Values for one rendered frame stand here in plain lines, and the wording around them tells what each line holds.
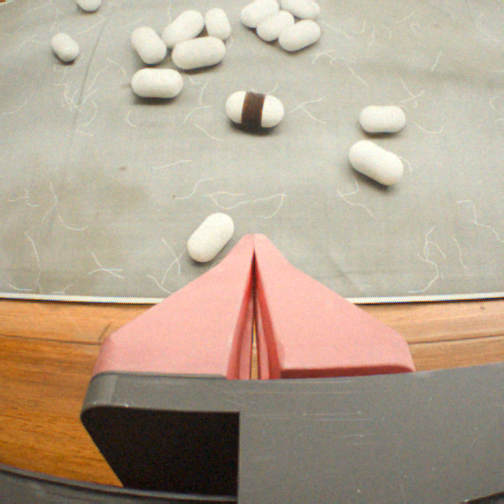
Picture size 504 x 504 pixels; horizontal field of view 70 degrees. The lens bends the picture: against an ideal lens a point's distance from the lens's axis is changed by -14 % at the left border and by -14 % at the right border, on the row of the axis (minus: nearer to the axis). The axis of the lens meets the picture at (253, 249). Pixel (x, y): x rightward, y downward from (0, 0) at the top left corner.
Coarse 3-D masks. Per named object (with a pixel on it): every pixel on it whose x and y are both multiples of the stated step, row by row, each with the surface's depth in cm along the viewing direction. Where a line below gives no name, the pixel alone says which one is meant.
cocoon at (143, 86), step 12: (144, 72) 26; (156, 72) 26; (168, 72) 26; (132, 84) 26; (144, 84) 26; (156, 84) 26; (168, 84) 26; (180, 84) 26; (144, 96) 27; (156, 96) 27; (168, 96) 27
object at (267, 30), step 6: (276, 12) 28; (282, 12) 27; (288, 12) 28; (264, 18) 28; (270, 18) 27; (276, 18) 27; (282, 18) 27; (288, 18) 28; (258, 24) 28; (264, 24) 27; (270, 24) 27; (276, 24) 27; (282, 24) 28; (288, 24) 28; (258, 30) 28; (264, 30) 27; (270, 30) 27; (276, 30) 28; (264, 36) 28; (270, 36) 28; (276, 36) 28
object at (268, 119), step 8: (232, 96) 25; (240, 96) 25; (272, 96) 25; (232, 104) 25; (240, 104) 25; (264, 104) 25; (272, 104) 25; (280, 104) 25; (232, 112) 25; (240, 112) 25; (264, 112) 25; (272, 112) 25; (280, 112) 25; (232, 120) 26; (240, 120) 26; (264, 120) 25; (272, 120) 25; (280, 120) 26
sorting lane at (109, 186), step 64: (64, 0) 31; (128, 0) 30; (192, 0) 30; (256, 0) 30; (320, 0) 30; (384, 0) 30; (448, 0) 31; (0, 64) 29; (64, 64) 29; (128, 64) 28; (256, 64) 28; (320, 64) 28; (384, 64) 28; (448, 64) 29; (0, 128) 27; (64, 128) 27; (128, 128) 27; (192, 128) 27; (256, 128) 27; (320, 128) 27; (448, 128) 27; (0, 192) 26; (64, 192) 26; (128, 192) 26; (192, 192) 26; (256, 192) 26; (320, 192) 26; (384, 192) 26; (448, 192) 26; (0, 256) 25; (64, 256) 25; (128, 256) 25; (320, 256) 25; (384, 256) 25; (448, 256) 25
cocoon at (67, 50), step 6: (54, 36) 28; (60, 36) 27; (66, 36) 28; (54, 42) 27; (60, 42) 27; (66, 42) 27; (72, 42) 27; (54, 48) 28; (60, 48) 27; (66, 48) 27; (72, 48) 27; (78, 48) 28; (60, 54) 27; (66, 54) 27; (72, 54) 28; (66, 60) 28
